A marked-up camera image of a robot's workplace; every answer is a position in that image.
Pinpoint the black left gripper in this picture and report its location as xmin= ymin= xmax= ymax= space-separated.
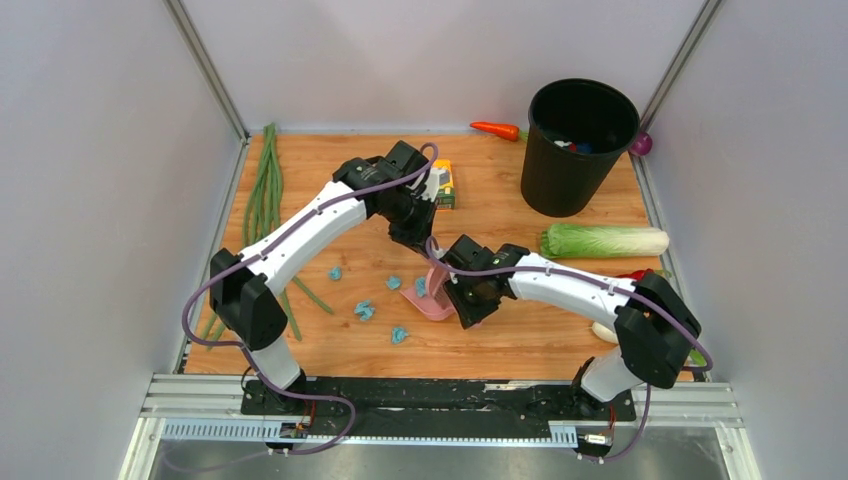
xmin=380 ymin=189 xmax=441 ymax=260

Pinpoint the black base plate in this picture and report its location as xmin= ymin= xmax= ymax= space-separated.
xmin=240 ymin=377 xmax=636 ymax=440

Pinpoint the purple round onion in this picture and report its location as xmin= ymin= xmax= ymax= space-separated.
xmin=628 ymin=131 xmax=653 ymax=156

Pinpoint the white radish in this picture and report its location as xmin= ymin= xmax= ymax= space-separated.
xmin=591 ymin=322 xmax=619 ymax=345

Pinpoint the orange carrot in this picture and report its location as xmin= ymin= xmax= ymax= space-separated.
xmin=469 ymin=121 xmax=528 ymax=142

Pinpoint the pink hand brush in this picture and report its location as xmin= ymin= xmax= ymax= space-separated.
xmin=423 ymin=261 xmax=452 ymax=317

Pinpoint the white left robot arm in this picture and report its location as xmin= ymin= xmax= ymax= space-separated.
xmin=209 ymin=141 xmax=446 ymax=415

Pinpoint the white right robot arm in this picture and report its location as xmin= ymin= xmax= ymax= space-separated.
xmin=425 ymin=235 xmax=701 ymax=419

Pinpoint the green long beans bunch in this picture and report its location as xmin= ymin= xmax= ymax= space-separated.
xmin=198 ymin=122 xmax=335 ymax=342

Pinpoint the green white napa cabbage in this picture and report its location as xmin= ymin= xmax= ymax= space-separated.
xmin=539 ymin=224 xmax=670 ymax=259

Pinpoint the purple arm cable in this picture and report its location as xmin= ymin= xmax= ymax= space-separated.
xmin=423 ymin=236 xmax=715 ymax=464
xmin=158 ymin=142 xmax=440 ymax=473

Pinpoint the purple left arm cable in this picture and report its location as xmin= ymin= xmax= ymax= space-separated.
xmin=158 ymin=142 xmax=440 ymax=473

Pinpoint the pink plastic dustpan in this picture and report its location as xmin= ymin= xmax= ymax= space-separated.
xmin=400 ymin=266 xmax=456 ymax=321

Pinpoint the red chili pepper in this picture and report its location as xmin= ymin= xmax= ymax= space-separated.
xmin=617 ymin=268 xmax=666 ymax=281

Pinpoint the black trash bin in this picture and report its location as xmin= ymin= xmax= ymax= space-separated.
xmin=520 ymin=78 xmax=639 ymax=218

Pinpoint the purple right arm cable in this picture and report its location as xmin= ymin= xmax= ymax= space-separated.
xmin=423 ymin=236 xmax=715 ymax=464

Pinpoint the yellow green carton box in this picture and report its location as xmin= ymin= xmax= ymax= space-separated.
xmin=434 ymin=159 xmax=457 ymax=210

